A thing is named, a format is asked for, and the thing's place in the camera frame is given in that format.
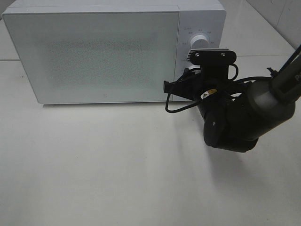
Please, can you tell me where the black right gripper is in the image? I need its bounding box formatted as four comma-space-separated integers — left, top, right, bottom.
163, 66, 226, 104

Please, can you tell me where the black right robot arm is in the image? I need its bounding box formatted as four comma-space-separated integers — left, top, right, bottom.
163, 48, 301, 153

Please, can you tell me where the upper white power knob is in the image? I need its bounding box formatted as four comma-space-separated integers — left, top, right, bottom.
190, 34, 209, 49

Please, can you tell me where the white microwave oven body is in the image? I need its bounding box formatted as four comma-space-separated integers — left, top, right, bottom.
6, 0, 227, 105

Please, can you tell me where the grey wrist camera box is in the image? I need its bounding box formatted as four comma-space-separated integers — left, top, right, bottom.
187, 48, 237, 65

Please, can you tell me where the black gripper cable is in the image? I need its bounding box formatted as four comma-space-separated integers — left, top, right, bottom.
164, 63, 278, 113

